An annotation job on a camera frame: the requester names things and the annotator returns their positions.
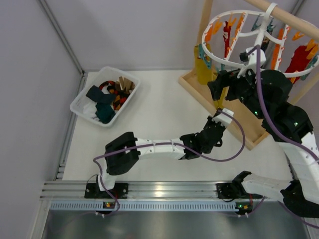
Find white sock in basket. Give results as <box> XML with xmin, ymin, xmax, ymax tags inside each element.
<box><xmin>83</xmin><ymin>101</ymin><xmax>97</xmax><ymax>119</ymax></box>

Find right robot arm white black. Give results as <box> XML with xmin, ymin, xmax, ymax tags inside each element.
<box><xmin>207</xmin><ymin>70</ymin><xmax>319</xmax><ymax>218</ymax></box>

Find tan brown striped sock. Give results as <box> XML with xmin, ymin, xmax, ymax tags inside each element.
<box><xmin>115</xmin><ymin>76</ymin><xmax>135</xmax><ymax>94</ymax></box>

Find mustard yellow sock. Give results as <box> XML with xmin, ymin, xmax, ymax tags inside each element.
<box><xmin>194</xmin><ymin>43</ymin><xmax>226</xmax><ymax>110</ymax></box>

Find aluminium rail base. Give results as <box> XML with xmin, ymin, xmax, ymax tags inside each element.
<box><xmin>39</xmin><ymin>180</ymin><xmax>275</xmax><ymax>212</ymax></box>

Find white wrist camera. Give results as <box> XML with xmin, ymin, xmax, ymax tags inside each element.
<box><xmin>238</xmin><ymin>47</ymin><xmax>266</xmax><ymax>76</ymax></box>
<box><xmin>212</xmin><ymin>108</ymin><xmax>234</xmax><ymax>127</ymax></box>

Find dark green sock in basket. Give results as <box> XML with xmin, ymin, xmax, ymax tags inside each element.
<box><xmin>95</xmin><ymin>103</ymin><xmax>116</xmax><ymax>124</ymax></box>

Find red sock on right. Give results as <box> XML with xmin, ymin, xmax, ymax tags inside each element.
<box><xmin>285</xmin><ymin>43</ymin><xmax>319</xmax><ymax>73</ymax></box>

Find wooden rack frame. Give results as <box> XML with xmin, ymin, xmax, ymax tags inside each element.
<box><xmin>178</xmin><ymin>0</ymin><xmax>319</xmax><ymax>150</ymax></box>

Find red thin hanging sock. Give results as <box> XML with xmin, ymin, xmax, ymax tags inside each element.
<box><xmin>223</xmin><ymin>21</ymin><xmax>232</xmax><ymax>58</ymax></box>

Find argyle brown orange sock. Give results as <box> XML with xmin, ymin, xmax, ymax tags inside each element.
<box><xmin>107</xmin><ymin>86</ymin><xmax>131</xmax><ymax>111</ymax></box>

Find navy patterned sock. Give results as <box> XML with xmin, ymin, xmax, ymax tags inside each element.
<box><xmin>86</xmin><ymin>85</ymin><xmax>115</xmax><ymax>104</ymax></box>

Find red black striped sock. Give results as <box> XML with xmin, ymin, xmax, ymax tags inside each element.
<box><xmin>99</xmin><ymin>81</ymin><xmax>116</xmax><ymax>90</ymax></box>

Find white plastic basket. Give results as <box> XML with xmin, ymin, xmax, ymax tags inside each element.
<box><xmin>70</xmin><ymin>66</ymin><xmax>141</xmax><ymax>127</ymax></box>

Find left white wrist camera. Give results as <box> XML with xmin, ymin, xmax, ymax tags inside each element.
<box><xmin>212</xmin><ymin>108</ymin><xmax>234</xmax><ymax>127</ymax></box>

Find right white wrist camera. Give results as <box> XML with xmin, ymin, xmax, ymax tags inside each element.
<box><xmin>238</xmin><ymin>47</ymin><xmax>266</xmax><ymax>76</ymax></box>

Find white round clip hanger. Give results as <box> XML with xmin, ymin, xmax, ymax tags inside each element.
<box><xmin>199</xmin><ymin>3</ymin><xmax>319</xmax><ymax>82</ymax></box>

